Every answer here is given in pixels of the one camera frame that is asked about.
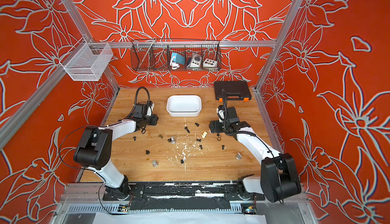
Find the blue box in basket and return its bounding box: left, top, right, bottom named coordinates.
left=170, top=52, right=186, bottom=67

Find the white device in basket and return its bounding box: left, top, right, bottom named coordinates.
left=187, top=53, right=202, bottom=68

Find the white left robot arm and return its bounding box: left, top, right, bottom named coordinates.
left=74, top=87, right=158, bottom=200

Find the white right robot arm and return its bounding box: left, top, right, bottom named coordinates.
left=209, top=89, right=302, bottom=203

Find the clear plastic wall bin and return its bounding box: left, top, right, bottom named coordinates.
left=60, top=43, right=113, bottom=82

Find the white plastic storage box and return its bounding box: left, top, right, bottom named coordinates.
left=166, top=95, right=202, bottom=117

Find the white dotted box in basket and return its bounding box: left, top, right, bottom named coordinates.
left=203, top=59, right=217, bottom=69

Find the black tool case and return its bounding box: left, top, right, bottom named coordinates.
left=214, top=81, right=252, bottom=102

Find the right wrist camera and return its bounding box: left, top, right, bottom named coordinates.
left=216, top=105, right=226, bottom=122

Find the black wire wall basket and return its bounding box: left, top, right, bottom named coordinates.
left=130, top=38, right=222, bottom=72

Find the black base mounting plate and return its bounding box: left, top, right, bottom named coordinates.
left=103, top=181, right=265, bottom=213

